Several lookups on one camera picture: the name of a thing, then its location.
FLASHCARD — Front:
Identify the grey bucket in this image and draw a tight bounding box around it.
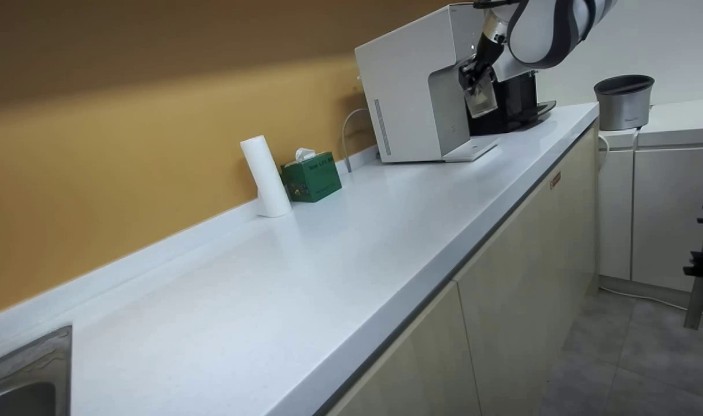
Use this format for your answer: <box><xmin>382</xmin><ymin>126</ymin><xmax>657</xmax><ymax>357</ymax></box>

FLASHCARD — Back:
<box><xmin>591</xmin><ymin>71</ymin><xmax>657</xmax><ymax>133</ymax></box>

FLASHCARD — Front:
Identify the thin white power cable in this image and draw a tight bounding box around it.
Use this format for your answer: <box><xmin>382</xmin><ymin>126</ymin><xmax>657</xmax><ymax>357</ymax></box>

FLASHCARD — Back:
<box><xmin>338</xmin><ymin>103</ymin><xmax>369</xmax><ymax>165</ymax></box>

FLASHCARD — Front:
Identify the steel sink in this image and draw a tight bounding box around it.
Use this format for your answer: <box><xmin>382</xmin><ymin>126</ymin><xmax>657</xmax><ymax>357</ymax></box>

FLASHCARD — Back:
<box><xmin>0</xmin><ymin>323</ymin><xmax>75</xmax><ymax>416</ymax></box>

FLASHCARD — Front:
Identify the grey cable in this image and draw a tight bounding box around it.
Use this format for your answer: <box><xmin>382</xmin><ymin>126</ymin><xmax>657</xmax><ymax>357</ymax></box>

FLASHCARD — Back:
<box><xmin>626</xmin><ymin>126</ymin><xmax>640</xmax><ymax>283</ymax></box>

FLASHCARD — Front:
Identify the white cabinet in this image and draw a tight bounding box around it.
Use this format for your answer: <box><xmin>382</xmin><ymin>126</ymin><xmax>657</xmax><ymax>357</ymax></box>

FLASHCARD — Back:
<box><xmin>593</xmin><ymin>94</ymin><xmax>703</xmax><ymax>299</ymax></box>

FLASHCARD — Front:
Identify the green tissue box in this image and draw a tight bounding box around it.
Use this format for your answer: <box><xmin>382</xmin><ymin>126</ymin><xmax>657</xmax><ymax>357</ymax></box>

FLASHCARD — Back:
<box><xmin>278</xmin><ymin>150</ymin><xmax>344</xmax><ymax>205</ymax></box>

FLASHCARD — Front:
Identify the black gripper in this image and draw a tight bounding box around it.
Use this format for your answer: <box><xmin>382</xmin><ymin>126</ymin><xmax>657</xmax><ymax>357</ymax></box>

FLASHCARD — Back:
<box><xmin>455</xmin><ymin>6</ymin><xmax>515</xmax><ymax>97</ymax></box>

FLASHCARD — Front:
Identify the white coffee maker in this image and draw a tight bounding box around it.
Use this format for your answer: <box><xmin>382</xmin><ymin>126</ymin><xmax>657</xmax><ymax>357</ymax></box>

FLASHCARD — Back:
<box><xmin>354</xmin><ymin>1</ymin><xmax>501</xmax><ymax>165</ymax></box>

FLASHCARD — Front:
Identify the white paper towel roll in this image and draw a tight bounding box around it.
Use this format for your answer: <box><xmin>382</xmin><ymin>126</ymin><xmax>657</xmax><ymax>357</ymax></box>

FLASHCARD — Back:
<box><xmin>238</xmin><ymin>133</ymin><xmax>294</xmax><ymax>220</ymax></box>

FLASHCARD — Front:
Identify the beige cabinet door with label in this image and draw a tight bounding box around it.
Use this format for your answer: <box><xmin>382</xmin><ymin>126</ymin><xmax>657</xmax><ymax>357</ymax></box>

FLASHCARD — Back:
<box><xmin>545</xmin><ymin>122</ymin><xmax>600</xmax><ymax>353</ymax></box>

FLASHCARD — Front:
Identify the black and white tripod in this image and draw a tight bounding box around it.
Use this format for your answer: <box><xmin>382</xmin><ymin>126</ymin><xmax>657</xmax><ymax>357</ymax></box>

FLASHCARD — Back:
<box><xmin>679</xmin><ymin>204</ymin><xmax>703</xmax><ymax>333</ymax></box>

